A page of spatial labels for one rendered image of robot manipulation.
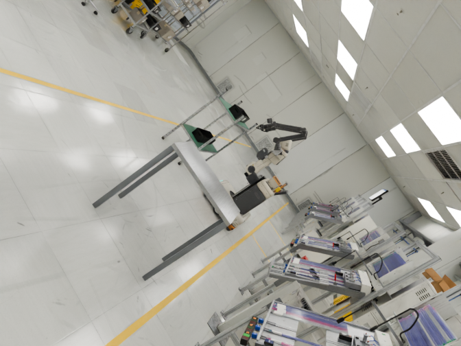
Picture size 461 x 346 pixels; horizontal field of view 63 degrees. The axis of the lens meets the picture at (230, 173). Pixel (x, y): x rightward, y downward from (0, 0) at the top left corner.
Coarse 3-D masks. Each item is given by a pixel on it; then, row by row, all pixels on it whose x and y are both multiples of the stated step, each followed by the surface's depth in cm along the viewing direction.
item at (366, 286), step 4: (360, 272) 372; (364, 272) 375; (360, 276) 357; (364, 276) 360; (360, 280) 348; (364, 280) 345; (368, 280) 348; (364, 284) 332; (368, 284) 334; (364, 288) 332; (368, 288) 331; (368, 292) 331
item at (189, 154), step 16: (176, 144) 270; (192, 144) 306; (160, 160) 271; (192, 160) 280; (144, 176) 318; (208, 176) 290; (112, 192) 280; (128, 192) 322; (208, 192) 267; (224, 192) 303; (224, 208) 277; (224, 224) 268; (192, 240) 317; (176, 256) 277
